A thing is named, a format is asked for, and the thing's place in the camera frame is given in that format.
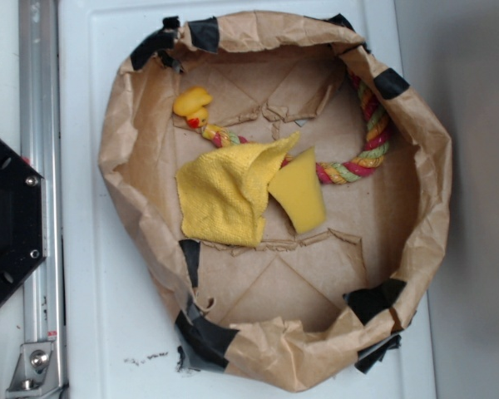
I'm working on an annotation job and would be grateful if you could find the yellow microfiber cloth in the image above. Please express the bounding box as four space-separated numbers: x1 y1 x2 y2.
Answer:
175 131 300 247

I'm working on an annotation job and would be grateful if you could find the yellow sponge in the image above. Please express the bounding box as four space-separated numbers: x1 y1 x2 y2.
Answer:
268 147 326 234

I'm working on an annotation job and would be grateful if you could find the yellow rubber duck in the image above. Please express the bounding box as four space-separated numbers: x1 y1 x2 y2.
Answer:
173 86 213 129

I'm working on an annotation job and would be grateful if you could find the brown paper bag bin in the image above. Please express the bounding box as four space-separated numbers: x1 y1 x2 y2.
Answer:
98 11 452 392

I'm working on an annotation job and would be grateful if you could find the multicolour braided rope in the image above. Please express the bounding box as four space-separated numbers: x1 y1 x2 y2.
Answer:
200 71 391 185

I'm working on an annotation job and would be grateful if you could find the aluminium extrusion rail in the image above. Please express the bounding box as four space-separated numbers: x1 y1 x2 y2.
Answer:
18 1 68 396

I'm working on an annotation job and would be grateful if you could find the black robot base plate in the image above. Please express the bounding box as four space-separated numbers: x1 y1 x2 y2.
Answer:
0 139 46 307

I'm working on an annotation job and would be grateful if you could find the metal corner bracket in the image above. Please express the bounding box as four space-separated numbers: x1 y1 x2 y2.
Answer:
5 342 59 398

